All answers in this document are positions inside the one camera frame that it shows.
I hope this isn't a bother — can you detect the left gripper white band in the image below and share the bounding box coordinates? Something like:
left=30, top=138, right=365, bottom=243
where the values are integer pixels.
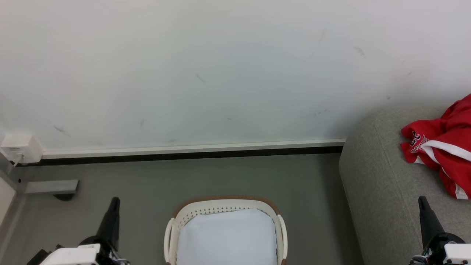
left=40, top=197, right=130, bottom=265

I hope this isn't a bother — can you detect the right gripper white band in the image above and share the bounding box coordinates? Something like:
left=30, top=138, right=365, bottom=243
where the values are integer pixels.
left=410, top=196, right=471, bottom=265

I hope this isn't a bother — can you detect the red clothing with white stripes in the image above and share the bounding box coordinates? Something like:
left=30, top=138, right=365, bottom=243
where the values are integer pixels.
left=400, top=93, right=471, bottom=200

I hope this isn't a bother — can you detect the white basket lining pad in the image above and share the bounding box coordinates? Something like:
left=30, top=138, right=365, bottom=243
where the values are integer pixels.
left=176, top=208, right=277, bottom=265

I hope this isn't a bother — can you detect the beige laundry basket brown rim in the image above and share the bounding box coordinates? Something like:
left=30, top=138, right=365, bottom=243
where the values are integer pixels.
left=164, top=195, right=288, bottom=265

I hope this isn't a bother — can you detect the grey fabric sofa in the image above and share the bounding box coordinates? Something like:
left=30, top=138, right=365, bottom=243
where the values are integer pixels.
left=339, top=103, right=471, bottom=265

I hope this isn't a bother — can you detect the white and black baseboard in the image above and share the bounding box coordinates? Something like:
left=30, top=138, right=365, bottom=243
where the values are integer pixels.
left=41, top=138, right=347, bottom=167

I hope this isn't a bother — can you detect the grey metal frame foot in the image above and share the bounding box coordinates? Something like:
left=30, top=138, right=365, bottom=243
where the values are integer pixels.
left=24, top=179, right=79, bottom=195

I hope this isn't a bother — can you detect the white wall socket box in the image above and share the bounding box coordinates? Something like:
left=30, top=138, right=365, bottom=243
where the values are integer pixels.
left=0, top=133, right=44, bottom=165

